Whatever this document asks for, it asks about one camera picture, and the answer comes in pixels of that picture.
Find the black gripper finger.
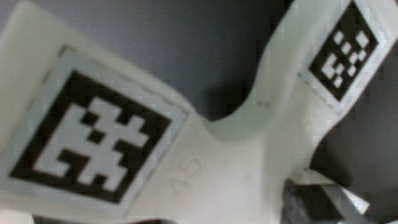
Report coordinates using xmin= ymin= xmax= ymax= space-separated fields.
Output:
xmin=283 ymin=169 xmax=374 ymax=224

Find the white cross-shaped table base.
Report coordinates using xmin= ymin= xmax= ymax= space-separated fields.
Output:
xmin=0 ymin=0 xmax=398 ymax=224

